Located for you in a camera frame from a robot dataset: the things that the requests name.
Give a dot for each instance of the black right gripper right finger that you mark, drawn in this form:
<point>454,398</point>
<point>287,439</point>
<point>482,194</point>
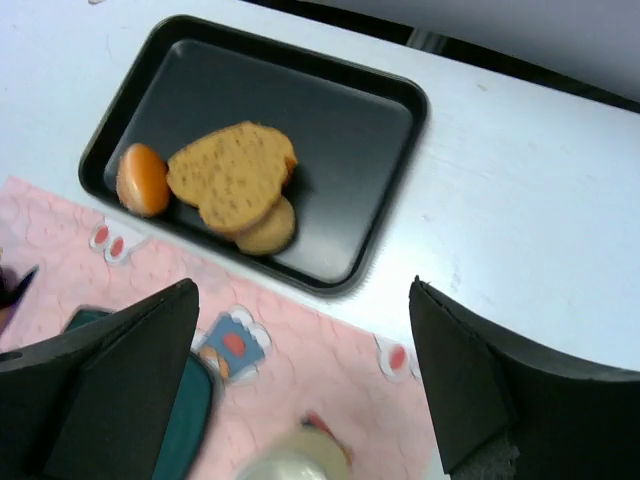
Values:
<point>506,407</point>

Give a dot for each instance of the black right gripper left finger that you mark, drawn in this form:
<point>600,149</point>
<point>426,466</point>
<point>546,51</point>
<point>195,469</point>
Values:
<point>37,381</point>

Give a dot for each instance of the heart bread slice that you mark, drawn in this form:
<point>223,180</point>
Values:
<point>233,176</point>

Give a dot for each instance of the small round bread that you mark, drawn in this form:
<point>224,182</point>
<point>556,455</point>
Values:
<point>272,233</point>

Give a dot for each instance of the teal square plate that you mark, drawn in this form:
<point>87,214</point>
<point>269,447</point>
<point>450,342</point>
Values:
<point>192,415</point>

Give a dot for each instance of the pink bunny placemat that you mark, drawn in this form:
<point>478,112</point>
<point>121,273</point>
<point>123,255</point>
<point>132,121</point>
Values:
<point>293,360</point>

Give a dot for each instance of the pale green mug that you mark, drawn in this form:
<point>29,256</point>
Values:
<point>305,453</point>

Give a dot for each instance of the sesame bun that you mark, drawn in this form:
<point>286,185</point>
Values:
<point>141,183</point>

